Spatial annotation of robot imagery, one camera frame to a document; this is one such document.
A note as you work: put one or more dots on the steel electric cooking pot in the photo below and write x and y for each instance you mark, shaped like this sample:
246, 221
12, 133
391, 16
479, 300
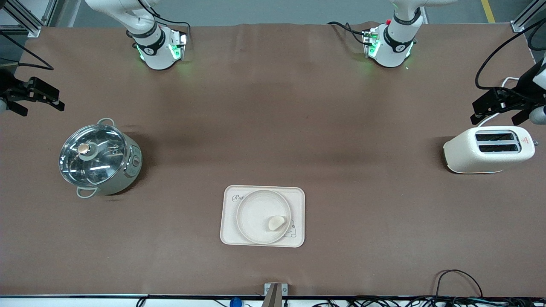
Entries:
132, 164

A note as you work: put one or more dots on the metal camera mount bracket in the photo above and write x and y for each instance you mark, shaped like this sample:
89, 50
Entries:
273, 294

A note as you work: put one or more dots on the blue round object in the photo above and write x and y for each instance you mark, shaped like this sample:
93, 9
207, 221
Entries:
235, 302

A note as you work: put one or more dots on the beige rabbit print tray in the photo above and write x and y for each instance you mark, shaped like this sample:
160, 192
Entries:
298, 200

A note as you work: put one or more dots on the cream two-slot toaster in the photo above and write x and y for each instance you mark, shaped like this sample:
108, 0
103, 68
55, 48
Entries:
463, 153

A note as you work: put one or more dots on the glass pot lid with knob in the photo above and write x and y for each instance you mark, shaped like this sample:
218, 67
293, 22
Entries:
96, 157

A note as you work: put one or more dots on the aluminium frame post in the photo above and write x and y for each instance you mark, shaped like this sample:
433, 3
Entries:
30, 25
522, 21

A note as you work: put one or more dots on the beige round plate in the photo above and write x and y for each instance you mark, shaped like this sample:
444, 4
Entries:
256, 213

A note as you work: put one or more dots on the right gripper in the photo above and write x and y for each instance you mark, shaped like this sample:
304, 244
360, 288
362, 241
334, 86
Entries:
6, 86

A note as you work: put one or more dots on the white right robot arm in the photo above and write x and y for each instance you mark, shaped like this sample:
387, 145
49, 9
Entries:
158, 51

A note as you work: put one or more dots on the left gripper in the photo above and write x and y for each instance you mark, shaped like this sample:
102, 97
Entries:
525, 91

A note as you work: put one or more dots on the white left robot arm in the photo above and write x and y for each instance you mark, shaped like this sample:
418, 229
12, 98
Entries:
396, 42

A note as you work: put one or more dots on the brown table mat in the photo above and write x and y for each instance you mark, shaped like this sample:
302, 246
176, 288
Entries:
341, 128

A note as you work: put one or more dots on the pale steamed bun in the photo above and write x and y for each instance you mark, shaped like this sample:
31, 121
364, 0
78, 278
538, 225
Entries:
275, 223

